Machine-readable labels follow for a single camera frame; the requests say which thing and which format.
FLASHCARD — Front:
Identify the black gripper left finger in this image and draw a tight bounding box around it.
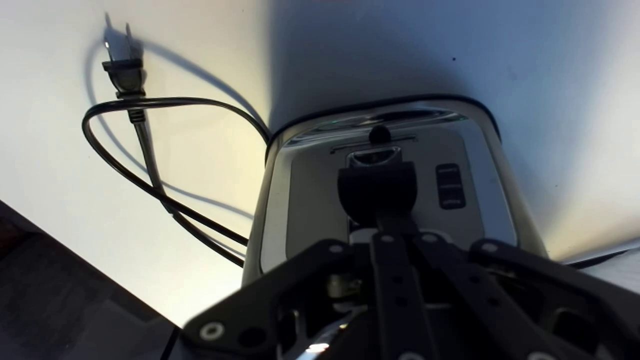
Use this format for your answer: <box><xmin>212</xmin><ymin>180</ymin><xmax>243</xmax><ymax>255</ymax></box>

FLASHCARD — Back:
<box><xmin>180</xmin><ymin>212</ymin><xmax>425</xmax><ymax>360</ymax></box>

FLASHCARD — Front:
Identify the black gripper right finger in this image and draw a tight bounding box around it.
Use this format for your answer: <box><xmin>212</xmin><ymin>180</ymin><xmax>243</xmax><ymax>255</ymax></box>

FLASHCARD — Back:
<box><xmin>414</xmin><ymin>228</ymin><xmax>640</xmax><ymax>360</ymax></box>

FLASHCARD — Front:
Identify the black toaster lever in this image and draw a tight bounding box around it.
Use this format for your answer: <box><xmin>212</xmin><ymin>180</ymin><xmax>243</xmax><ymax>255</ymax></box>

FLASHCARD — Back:
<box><xmin>336</xmin><ymin>145</ymin><xmax>420</xmax><ymax>226</ymax></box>

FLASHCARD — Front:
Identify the silver two-slot toaster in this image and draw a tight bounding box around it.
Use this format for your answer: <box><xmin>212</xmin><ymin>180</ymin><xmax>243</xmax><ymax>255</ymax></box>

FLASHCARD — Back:
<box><xmin>242</xmin><ymin>93</ymin><xmax>550</xmax><ymax>287</ymax></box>

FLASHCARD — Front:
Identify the black toaster power cord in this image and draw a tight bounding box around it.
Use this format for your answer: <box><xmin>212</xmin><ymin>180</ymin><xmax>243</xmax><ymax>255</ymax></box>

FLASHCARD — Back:
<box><xmin>79</xmin><ymin>12</ymin><xmax>276</xmax><ymax>270</ymax></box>

